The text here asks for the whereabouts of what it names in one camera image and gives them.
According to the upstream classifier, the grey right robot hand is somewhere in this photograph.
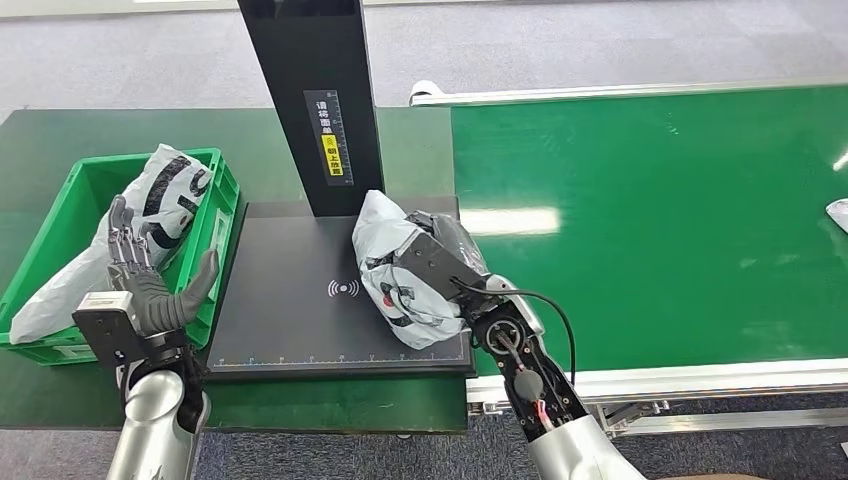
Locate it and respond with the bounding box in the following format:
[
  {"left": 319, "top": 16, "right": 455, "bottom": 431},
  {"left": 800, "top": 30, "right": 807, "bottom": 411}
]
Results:
[{"left": 404, "top": 209, "right": 493, "bottom": 276}]

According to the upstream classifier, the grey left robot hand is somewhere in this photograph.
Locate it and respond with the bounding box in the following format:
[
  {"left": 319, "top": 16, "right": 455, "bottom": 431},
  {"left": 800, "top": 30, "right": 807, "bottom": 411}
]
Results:
[{"left": 105, "top": 194, "right": 222, "bottom": 337}]

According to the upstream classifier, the grey package black red print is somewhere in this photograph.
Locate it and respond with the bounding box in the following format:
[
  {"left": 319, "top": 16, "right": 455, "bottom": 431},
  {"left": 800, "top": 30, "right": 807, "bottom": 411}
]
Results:
[{"left": 351, "top": 189, "right": 476, "bottom": 352}]

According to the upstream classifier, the grey package with black print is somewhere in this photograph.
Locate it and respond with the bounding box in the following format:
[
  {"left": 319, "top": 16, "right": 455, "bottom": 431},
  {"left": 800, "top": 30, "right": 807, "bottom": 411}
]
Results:
[{"left": 9, "top": 143, "right": 215, "bottom": 346}]

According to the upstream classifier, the green plastic basket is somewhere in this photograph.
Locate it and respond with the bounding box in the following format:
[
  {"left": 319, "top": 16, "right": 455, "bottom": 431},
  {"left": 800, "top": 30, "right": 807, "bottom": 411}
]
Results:
[{"left": 0, "top": 147, "right": 242, "bottom": 368}]

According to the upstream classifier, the black weighing scale with column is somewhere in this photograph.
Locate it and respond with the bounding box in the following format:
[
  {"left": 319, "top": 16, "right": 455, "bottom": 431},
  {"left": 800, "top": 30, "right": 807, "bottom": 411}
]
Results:
[{"left": 206, "top": 0, "right": 477, "bottom": 382}]

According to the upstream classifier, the white conveyor roller end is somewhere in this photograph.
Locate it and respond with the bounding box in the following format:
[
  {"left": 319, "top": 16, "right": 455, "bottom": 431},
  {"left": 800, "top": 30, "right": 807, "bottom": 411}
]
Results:
[{"left": 408, "top": 79, "right": 446, "bottom": 108}]

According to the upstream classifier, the green conveyor belt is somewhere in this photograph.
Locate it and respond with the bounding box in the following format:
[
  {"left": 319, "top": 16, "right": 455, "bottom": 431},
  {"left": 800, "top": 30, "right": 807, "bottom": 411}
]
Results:
[{"left": 451, "top": 84, "right": 848, "bottom": 378}]

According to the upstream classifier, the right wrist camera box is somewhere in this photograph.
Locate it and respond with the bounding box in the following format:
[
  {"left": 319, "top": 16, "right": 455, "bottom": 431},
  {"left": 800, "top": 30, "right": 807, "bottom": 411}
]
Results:
[{"left": 396, "top": 227, "right": 490, "bottom": 301}]

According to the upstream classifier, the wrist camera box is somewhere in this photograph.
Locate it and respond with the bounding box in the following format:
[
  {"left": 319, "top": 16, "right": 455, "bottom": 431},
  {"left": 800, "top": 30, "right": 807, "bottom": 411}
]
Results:
[
  {"left": 70, "top": 290, "right": 144, "bottom": 373},
  {"left": 396, "top": 227, "right": 490, "bottom": 301}
]

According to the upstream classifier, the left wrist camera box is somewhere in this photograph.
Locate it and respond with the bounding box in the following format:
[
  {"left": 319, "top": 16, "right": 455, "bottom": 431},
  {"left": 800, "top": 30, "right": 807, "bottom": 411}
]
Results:
[{"left": 70, "top": 290, "right": 144, "bottom": 373}]

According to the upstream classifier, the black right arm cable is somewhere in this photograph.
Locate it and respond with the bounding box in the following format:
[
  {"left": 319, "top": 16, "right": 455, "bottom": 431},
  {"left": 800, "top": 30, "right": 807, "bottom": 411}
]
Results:
[{"left": 450, "top": 276, "right": 578, "bottom": 390}]

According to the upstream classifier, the aluminium conveyor frame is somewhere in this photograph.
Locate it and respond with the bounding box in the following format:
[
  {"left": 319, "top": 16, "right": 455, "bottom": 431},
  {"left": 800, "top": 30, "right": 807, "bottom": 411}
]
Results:
[{"left": 407, "top": 75, "right": 848, "bottom": 440}]

